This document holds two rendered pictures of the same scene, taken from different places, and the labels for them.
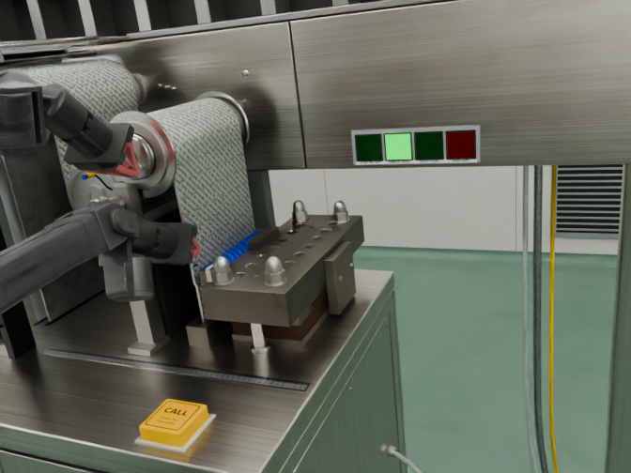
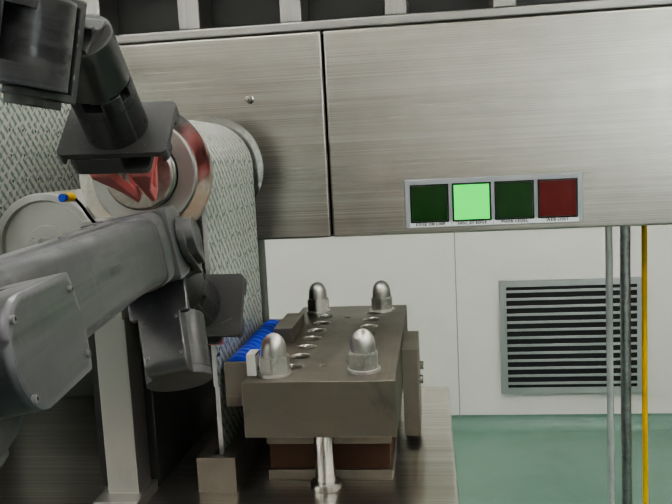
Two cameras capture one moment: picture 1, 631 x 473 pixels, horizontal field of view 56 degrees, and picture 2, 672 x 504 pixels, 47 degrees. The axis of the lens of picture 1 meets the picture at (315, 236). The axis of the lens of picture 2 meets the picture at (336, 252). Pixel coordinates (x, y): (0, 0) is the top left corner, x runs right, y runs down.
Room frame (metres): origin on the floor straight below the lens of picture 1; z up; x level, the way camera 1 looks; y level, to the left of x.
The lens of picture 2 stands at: (0.14, 0.33, 1.26)
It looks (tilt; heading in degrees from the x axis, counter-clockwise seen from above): 7 degrees down; 343
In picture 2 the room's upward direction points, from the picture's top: 3 degrees counter-clockwise
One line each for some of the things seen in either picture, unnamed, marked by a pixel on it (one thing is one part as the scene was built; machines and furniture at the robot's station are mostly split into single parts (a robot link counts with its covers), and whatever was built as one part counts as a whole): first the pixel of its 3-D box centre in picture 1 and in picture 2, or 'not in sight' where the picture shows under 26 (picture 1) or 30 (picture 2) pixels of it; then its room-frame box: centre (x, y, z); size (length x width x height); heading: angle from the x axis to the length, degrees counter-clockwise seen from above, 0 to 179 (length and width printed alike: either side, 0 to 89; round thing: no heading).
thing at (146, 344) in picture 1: (131, 271); (114, 364); (0.97, 0.33, 1.05); 0.06 x 0.05 x 0.31; 156
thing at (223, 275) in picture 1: (222, 268); (273, 353); (0.93, 0.16, 1.05); 0.04 x 0.04 x 0.04
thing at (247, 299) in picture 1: (293, 261); (340, 358); (1.07, 0.05, 1.00); 0.40 x 0.16 x 0.06; 156
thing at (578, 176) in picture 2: (413, 145); (492, 200); (1.13, -0.21, 1.18); 0.25 x 0.01 x 0.07; 66
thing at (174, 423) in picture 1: (175, 421); not in sight; (0.72, 0.23, 0.91); 0.07 x 0.07 x 0.02; 66
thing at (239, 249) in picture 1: (237, 253); (258, 348); (1.07, 0.15, 1.03); 0.21 x 0.04 x 0.03; 156
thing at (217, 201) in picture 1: (220, 215); (236, 285); (1.08, 0.17, 1.11); 0.23 x 0.01 x 0.18; 156
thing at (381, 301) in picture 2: (340, 210); (381, 295); (1.20, -0.06, 1.05); 0.04 x 0.04 x 0.04
